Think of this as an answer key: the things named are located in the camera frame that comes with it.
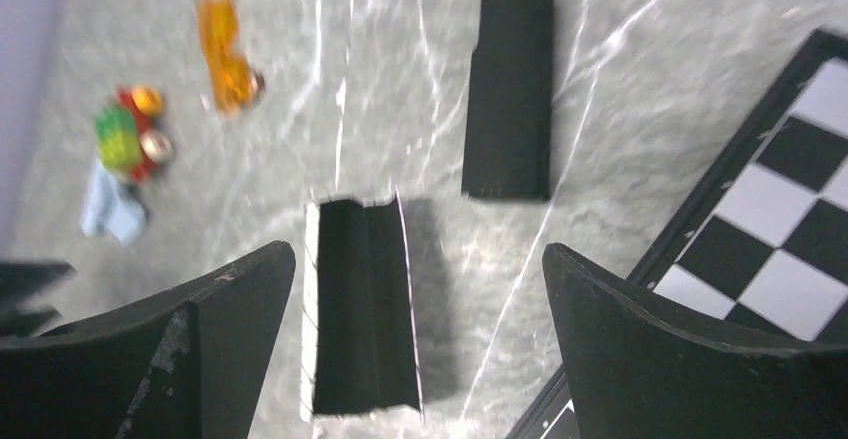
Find black glasses case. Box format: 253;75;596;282
461;0;556;202

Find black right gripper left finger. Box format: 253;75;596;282
1;241;296;438

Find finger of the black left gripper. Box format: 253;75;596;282
1;306;61;339
1;261;75;304

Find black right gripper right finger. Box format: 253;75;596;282
542;243;847;438

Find black white chessboard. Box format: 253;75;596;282
511;28;847;438

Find white geometric glasses case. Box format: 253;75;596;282
300;197;423;423

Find colourful toy brick car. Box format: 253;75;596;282
94;85;174;185

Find light blue cleaning cloth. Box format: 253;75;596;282
79;158;147;247

